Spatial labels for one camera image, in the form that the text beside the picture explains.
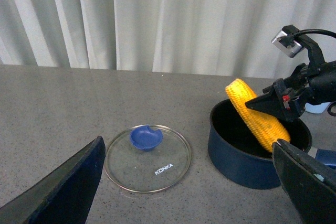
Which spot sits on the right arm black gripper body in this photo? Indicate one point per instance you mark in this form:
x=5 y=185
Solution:
x=320 y=87

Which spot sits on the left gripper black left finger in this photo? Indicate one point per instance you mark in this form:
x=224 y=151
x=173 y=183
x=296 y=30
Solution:
x=63 y=196

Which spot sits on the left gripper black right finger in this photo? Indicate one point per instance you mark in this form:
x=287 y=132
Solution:
x=309 y=183

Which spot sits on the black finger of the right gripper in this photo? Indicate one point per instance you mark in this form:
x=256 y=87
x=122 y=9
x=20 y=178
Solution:
x=280 y=100

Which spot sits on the yellow corn cob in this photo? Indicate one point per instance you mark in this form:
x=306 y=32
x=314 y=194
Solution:
x=266 y=129

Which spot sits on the glass lid blue knob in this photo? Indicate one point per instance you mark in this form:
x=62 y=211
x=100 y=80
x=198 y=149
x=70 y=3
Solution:
x=147 y=158

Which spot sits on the dark blue pot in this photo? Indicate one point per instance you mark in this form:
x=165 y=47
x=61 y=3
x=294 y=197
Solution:
x=235 y=151

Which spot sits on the light blue cup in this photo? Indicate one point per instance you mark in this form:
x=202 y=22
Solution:
x=316 y=109

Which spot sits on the white curtain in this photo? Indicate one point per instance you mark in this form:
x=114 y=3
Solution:
x=219 y=37

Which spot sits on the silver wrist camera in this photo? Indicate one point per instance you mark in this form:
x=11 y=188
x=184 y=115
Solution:
x=287 y=44

